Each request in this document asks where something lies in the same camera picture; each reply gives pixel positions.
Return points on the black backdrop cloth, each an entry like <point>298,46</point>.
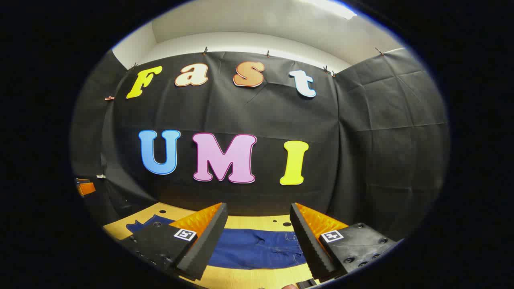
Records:
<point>261,112</point>

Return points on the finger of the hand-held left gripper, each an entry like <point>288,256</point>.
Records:
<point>85,188</point>

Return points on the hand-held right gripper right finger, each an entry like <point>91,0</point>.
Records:
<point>309,245</point>

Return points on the blue denim jeans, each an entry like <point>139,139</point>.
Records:
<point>257,249</point>

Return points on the row of small backdrop clips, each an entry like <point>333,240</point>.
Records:
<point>205,50</point>

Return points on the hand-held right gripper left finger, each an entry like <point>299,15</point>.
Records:
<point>204,245</point>

